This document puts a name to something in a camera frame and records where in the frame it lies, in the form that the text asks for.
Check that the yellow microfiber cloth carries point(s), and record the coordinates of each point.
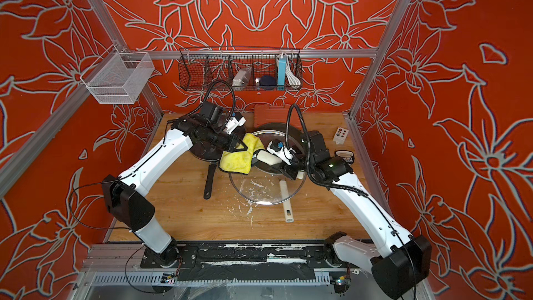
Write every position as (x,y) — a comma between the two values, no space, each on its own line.
(241,162)

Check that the red plastic board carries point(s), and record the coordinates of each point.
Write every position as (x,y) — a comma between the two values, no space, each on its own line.
(266,114)

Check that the white remote with buttons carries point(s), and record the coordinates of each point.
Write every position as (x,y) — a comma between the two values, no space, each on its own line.
(340,136)

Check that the white packet in basket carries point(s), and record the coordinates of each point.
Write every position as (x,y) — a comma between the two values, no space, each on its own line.
(241,79)

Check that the black long-handled peeler tool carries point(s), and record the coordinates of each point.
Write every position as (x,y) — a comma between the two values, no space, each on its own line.
(346,155)

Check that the black frying pan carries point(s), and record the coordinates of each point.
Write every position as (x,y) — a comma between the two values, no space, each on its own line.
(210,154)

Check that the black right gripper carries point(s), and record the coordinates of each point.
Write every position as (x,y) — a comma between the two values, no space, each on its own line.
(284,169)

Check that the dark blue round object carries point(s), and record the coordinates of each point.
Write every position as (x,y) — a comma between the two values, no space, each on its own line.
(268,82)

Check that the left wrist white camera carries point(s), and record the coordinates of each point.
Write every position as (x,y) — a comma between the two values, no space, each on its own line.
(236,120)

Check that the black wire wall basket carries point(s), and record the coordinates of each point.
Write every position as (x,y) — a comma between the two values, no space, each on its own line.
(199,67)

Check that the glass lid with beige handle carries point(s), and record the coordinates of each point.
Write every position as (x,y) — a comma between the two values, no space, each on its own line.
(265,184)

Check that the light blue box in basket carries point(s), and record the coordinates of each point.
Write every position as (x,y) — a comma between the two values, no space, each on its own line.
(281,75)

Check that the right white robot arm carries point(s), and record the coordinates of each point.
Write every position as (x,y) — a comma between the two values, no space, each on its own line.
(397,260)

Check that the white mesh wall basket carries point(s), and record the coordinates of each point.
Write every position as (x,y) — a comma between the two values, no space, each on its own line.
(120,78)

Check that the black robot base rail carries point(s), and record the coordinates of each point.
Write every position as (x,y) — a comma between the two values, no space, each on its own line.
(252,261)

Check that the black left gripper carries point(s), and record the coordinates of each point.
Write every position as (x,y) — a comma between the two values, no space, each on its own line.
(234,139)

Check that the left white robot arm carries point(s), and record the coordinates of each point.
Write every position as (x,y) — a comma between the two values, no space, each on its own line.
(126,195)

